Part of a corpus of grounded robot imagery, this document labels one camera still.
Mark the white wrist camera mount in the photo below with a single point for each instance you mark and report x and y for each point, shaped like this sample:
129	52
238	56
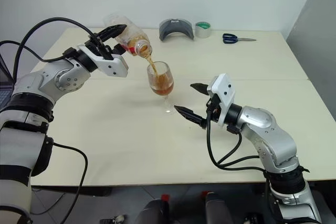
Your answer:
113	66
223	87

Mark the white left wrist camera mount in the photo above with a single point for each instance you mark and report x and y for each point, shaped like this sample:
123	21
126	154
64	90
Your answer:
113	66

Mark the grey curved visor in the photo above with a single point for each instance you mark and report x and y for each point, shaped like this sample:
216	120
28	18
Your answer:
176	26

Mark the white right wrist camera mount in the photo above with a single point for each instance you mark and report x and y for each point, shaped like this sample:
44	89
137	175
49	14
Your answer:
223	87

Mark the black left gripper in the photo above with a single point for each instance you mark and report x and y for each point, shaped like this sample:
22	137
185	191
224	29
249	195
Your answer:
101	47

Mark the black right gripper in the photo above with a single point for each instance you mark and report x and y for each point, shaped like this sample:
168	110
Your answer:
213	102

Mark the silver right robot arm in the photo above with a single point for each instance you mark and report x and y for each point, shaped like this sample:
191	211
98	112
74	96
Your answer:
262	127

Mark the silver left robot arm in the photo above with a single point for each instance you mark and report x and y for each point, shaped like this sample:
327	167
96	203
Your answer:
34	85

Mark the small red tab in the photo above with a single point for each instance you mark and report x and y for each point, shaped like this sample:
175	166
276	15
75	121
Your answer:
204	194
164	197

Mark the dark rounded shape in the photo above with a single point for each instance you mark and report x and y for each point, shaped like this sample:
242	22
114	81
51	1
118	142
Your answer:
218	208
152	212

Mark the clear tape roll green core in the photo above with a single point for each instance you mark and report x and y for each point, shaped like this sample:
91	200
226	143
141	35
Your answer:
203	31

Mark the clear plastic drink bottle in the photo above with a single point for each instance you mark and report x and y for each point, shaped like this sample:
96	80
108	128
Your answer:
134	36

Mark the clear wine glass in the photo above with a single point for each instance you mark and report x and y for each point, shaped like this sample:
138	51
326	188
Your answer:
160	85

